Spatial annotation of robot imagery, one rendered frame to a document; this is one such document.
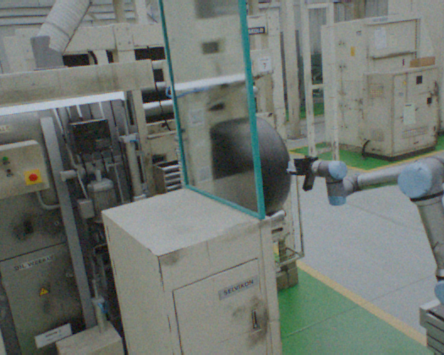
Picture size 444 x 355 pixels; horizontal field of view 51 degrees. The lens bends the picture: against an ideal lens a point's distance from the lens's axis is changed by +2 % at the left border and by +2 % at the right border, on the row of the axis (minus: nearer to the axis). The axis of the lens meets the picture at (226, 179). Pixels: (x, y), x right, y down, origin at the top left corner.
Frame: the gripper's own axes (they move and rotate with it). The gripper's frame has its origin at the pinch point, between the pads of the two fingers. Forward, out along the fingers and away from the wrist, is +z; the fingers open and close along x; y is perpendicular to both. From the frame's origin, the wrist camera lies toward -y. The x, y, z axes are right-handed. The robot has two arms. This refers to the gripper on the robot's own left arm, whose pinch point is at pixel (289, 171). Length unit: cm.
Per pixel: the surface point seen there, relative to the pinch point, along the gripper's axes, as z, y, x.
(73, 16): 46, 86, 75
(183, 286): -54, -14, 86
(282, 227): 23.7, -34.6, -7.6
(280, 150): 10.3, 9.7, -3.8
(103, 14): 880, 273, -212
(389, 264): 74, -110, -142
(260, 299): -53, -28, 60
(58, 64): 49, 66, 85
